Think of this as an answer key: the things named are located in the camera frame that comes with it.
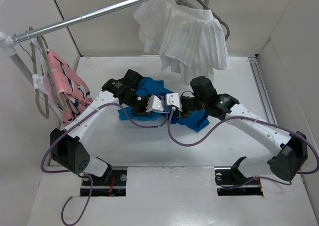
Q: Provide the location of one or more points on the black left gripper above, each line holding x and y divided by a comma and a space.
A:
143, 112

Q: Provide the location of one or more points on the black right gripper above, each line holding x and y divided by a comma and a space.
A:
184, 113

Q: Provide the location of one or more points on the blue t shirt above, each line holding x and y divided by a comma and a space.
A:
196, 122

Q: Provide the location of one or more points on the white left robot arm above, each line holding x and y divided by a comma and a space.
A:
68, 146

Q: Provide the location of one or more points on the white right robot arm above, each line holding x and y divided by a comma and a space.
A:
289, 149

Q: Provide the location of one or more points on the grey velvet hanger inner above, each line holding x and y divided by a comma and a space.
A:
43, 48

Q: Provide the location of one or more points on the grey velvet hanger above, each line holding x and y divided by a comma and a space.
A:
43, 48
44, 113

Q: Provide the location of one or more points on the grey velvet hanger outer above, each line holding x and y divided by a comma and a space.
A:
44, 113

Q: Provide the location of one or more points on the grey hanger holding skirt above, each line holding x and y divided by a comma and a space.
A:
204, 7

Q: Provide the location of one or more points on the pink shark print garment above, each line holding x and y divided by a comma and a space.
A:
70, 87

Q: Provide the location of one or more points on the white pleated skirt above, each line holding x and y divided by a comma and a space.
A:
189, 41

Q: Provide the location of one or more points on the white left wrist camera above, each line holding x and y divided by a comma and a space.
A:
155, 105

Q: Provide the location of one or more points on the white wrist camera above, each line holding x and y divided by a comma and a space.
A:
155, 105
173, 100

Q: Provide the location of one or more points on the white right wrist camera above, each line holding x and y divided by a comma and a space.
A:
173, 100

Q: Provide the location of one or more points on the aluminium rail right edge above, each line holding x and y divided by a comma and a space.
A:
267, 106

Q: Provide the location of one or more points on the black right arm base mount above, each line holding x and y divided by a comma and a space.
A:
231, 182

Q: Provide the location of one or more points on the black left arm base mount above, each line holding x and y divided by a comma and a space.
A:
111, 184

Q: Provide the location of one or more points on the silver clothes rack rail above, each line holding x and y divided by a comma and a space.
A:
14, 39

